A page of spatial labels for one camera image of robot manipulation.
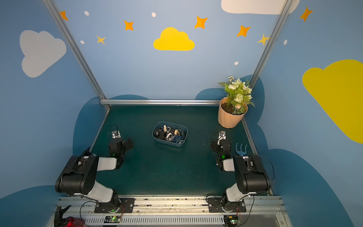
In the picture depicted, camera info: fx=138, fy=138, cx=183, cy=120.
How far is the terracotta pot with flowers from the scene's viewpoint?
0.92 meters

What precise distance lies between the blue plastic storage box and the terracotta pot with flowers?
0.98 ft

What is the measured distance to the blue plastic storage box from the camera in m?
0.98
